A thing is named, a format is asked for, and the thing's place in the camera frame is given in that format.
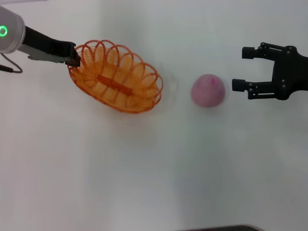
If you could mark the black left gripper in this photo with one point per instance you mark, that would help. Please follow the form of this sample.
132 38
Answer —
45 44

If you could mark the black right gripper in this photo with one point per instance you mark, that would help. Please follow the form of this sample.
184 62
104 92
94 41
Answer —
286 77

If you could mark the pink peach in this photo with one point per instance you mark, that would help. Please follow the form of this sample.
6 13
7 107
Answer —
208 91

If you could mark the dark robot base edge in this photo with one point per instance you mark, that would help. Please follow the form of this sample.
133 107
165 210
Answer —
221 228

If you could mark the grey left wrist bracket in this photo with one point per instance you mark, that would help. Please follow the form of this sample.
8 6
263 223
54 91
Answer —
38 55

